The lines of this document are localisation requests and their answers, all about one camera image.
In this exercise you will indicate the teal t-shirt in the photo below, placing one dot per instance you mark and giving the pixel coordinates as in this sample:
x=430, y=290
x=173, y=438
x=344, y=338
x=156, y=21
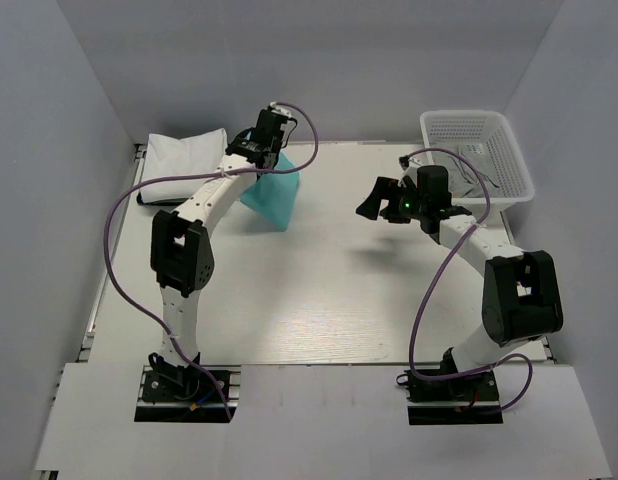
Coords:
x=272, y=197

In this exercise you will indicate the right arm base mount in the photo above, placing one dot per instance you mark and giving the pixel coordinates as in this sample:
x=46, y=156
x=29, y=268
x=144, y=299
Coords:
x=465, y=401

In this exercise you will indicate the white plastic basket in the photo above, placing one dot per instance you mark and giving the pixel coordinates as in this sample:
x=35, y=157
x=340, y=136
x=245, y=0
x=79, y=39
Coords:
x=444, y=127

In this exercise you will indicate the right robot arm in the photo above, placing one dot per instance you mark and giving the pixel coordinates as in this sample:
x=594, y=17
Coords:
x=520, y=294

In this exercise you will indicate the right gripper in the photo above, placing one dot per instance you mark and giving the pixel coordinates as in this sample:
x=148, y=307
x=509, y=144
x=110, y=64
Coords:
x=382, y=191

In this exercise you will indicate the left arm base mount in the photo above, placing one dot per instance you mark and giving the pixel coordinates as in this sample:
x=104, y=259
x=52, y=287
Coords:
x=159, y=402

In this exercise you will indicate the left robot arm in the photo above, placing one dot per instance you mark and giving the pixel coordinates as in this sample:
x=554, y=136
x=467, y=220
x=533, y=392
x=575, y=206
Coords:
x=181, y=252

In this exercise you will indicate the folded white t-shirt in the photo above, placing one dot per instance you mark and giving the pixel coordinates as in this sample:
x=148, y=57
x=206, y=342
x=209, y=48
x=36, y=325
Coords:
x=170, y=157

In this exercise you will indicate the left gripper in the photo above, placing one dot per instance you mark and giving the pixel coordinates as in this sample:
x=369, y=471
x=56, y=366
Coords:
x=278, y=146

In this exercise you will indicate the grey t-shirt in basket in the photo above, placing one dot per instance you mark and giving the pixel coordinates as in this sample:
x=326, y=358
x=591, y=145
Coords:
x=463, y=183

